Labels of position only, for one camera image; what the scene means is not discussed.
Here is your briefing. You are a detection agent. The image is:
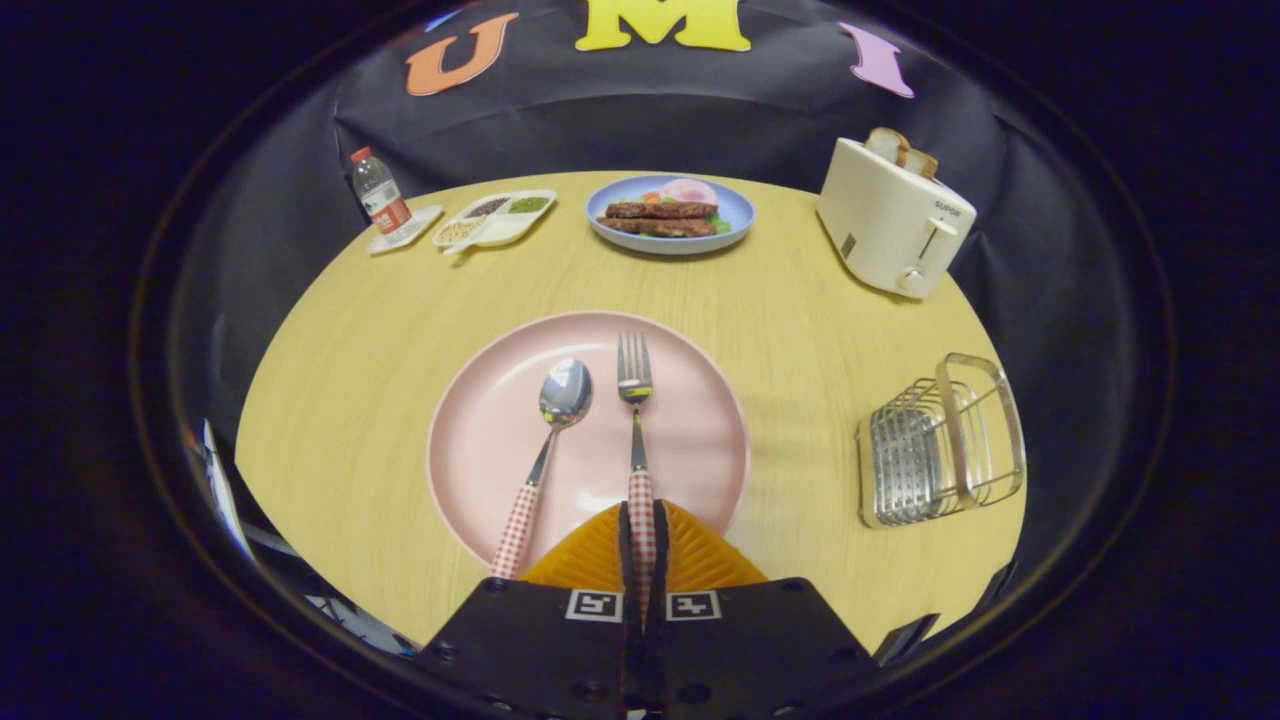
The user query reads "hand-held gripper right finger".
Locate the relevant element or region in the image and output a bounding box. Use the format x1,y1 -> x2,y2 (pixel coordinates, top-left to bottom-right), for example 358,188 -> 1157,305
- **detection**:
645,500 -> 886,720

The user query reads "fork with red checked handle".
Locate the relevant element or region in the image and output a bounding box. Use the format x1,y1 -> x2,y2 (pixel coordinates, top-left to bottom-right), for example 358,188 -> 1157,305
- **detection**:
616,332 -> 657,621

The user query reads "white toaster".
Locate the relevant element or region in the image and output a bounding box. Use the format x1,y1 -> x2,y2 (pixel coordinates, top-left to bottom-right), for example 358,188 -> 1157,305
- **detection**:
816,136 -> 977,300

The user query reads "spoon with red checked handle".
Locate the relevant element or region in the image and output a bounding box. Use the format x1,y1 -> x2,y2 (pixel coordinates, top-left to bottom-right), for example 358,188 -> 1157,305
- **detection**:
490,358 -> 593,581

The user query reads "clear water bottle red label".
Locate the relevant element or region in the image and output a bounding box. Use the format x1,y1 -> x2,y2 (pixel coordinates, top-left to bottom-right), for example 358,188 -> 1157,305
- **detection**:
350,146 -> 413,239

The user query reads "brown meat patty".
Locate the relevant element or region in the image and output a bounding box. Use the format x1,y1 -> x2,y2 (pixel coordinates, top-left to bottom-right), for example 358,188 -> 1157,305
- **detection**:
604,201 -> 719,220
598,217 -> 718,238

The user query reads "blue plate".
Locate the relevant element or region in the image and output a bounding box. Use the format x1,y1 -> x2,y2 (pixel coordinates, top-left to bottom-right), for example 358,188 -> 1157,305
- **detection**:
585,174 -> 756,256

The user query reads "pink plate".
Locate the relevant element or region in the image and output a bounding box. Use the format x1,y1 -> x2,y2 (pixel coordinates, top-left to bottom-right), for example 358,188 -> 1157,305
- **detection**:
426,311 -> 751,576

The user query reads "white square coaster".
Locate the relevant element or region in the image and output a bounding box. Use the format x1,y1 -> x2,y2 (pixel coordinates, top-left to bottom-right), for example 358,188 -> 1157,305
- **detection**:
366,204 -> 444,256

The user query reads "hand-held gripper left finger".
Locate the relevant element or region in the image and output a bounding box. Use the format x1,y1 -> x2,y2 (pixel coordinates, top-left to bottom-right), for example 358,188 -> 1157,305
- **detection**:
415,500 -> 641,720

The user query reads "white divided dish of beans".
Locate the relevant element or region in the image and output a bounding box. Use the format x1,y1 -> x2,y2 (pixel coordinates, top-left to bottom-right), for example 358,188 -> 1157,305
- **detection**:
432,189 -> 557,251

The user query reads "metal wire cutlery basket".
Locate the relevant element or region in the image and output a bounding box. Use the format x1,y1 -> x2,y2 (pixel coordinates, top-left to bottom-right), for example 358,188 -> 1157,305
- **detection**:
855,352 -> 1027,529

